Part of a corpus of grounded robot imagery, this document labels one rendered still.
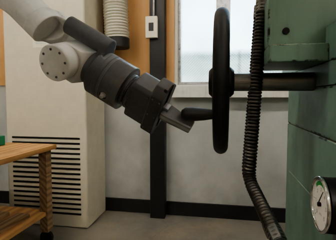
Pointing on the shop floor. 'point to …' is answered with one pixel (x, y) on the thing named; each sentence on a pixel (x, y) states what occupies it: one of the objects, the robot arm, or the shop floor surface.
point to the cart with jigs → (11, 215)
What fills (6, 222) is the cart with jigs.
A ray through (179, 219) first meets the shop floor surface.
